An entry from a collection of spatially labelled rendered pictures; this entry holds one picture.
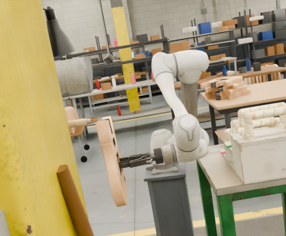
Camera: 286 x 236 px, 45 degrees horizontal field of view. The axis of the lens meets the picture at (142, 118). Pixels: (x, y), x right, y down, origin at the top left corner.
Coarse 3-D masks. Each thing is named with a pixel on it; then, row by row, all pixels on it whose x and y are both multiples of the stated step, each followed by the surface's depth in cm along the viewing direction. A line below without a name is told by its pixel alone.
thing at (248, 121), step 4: (244, 120) 133; (248, 120) 132; (244, 124) 134; (248, 124) 133; (252, 124) 133; (248, 128) 133; (252, 128) 133; (248, 132) 133; (252, 132) 133; (252, 136) 134; (248, 140) 134
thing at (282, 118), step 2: (280, 116) 141; (282, 116) 140; (284, 116) 140; (280, 118) 141; (282, 118) 141; (284, 118) 140; (280, 120) 142; (282, 120) 141; (284, 120) 141; (280, 122) 142; (282, 122) 141; (284, 122) 141; (280, 124) 142; (282, 124) 141; (284, 124) 141; (280, 126) 143; (282, 126) 142; (284, 126) 141; (280, 128) 143; (282, 128) 142; (284, 128) 141
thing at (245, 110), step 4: (268, 104) 141; (272, 104) 140; (276, 104) 140; (280, 104) 140; (284, 104) 140; (244, 108) 142; (248, 108) 141; (252, 108) 140; (256, 108) 140; (260, 108) 140; (264, 108) 140; (268, 108) 140; (240, 112) 140; (244, 112) 140
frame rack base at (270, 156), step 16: (272, 128) 145; (240, 144) 133; (256, 144) 133; (272, 144) 133; (240, 160) 136; (256, 160) 134; (272, 160) 134; (240, 176) 141; (256, 176) 136; (272, 176) 136
